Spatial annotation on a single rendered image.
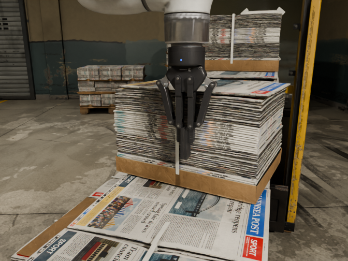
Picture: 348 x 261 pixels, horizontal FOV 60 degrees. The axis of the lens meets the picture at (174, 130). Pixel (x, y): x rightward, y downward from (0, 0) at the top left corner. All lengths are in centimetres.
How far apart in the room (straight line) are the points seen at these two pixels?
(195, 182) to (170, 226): 15
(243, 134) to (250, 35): 72
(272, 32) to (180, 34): 75
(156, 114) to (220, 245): 33
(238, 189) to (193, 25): 35
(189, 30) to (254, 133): 24
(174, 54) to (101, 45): 672
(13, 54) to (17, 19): 77
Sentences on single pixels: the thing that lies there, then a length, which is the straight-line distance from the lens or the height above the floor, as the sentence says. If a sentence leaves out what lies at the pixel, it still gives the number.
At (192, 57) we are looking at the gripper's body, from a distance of 59.
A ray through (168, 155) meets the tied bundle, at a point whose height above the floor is 91.
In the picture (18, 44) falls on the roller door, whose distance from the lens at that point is 781.
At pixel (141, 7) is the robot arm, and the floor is 123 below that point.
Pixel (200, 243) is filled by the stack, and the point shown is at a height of 83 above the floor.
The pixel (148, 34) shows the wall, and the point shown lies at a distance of 719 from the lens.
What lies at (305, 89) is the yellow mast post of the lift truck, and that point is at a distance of 184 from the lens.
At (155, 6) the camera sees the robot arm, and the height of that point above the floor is 123.
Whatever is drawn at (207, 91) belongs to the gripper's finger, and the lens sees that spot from 61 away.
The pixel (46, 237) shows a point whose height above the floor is 60.
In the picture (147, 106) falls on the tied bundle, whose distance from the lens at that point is 72.
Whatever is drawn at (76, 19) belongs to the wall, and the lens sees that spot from 744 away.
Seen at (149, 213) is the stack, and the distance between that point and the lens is 64.
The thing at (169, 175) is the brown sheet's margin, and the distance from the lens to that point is 73.
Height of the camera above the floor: 116
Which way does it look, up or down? 15 degrees down
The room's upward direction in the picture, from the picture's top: straight up
